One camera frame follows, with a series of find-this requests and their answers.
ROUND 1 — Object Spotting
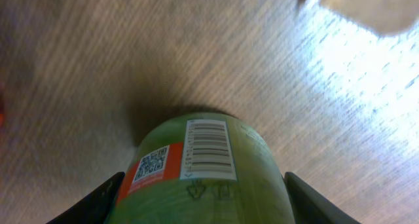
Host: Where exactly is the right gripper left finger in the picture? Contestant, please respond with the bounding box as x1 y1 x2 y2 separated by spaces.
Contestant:
47 172 125 224

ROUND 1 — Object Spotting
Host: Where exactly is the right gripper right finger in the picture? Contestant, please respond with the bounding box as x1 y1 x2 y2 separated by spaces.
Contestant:
284 172 359 224

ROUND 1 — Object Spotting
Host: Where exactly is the green lidded jar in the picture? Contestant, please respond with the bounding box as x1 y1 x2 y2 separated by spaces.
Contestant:
106 113 295 223

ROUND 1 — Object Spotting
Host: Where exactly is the orange spaghetti pasta packet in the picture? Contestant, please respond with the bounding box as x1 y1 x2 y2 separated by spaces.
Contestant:
0 83 5 127

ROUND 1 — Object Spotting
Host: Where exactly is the white rice pouch right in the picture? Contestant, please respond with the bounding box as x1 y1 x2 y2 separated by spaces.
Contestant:
318 0 418 36

